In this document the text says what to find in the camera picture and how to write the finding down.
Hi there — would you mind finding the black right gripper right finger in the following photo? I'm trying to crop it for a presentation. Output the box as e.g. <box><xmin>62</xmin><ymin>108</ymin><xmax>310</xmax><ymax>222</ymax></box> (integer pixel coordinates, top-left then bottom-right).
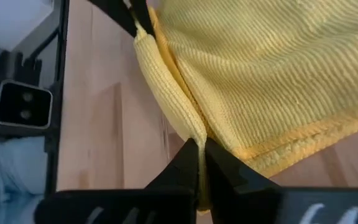
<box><xmin>204</xmin><ymin>138</ymin><xmax>358</xmax><ymax>224</ymax></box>

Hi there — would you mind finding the yellow microfiber towel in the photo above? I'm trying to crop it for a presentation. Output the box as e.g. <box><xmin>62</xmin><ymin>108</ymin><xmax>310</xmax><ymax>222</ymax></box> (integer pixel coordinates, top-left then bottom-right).
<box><xmin>133</xmin><ymin>0</ymin><xmax>358</xmax><ymax>215</ymax></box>

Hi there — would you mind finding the black aluminium table frame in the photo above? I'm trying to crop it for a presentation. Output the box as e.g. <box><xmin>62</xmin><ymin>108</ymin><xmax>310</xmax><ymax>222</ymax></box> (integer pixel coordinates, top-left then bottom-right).
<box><xmin>0</xmin><ymin>0</ymin><xmax>71</xmax><ymax>198</ymax></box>

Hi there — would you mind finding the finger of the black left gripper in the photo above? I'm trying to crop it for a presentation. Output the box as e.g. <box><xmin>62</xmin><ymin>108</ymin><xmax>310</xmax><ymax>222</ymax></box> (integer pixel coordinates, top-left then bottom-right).
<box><xmin>87</xmin><ymin>0</ymin><xmax>139</xmax><ymax>39</ymax></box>
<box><xmin>130</xmin><ymin>0</ymin><xmax>155</xmax><ymax>37</ymax></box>

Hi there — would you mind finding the small black table-level camera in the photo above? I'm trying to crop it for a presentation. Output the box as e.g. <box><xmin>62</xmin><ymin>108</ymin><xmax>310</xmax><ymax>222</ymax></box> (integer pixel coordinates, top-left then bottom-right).
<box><xmin>0</xmin><ymin>79</ymin><xmax>54</xmax><ymax>130</ymax></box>

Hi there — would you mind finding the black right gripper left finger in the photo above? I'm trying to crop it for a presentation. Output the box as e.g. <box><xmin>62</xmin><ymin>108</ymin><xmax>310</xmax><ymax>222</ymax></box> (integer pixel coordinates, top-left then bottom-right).
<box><xmin>34</xmin><ymin>138</ymin><xmax>200</xmax><ymax>224</ymax></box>

